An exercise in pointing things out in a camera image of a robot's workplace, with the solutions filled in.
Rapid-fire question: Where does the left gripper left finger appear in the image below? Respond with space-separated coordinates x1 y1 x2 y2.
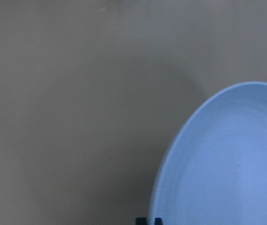
135 217 147 225

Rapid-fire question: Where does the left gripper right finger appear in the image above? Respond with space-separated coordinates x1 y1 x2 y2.
154 217 162 225

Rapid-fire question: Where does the blue plate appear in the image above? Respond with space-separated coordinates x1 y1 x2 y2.
148 82 267 225

